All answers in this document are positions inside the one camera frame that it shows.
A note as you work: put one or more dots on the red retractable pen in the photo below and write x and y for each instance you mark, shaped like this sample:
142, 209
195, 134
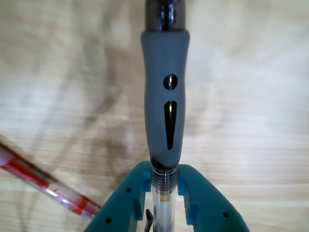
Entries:
29, 175

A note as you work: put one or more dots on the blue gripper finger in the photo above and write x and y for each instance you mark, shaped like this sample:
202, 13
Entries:
210, 210
123, 205

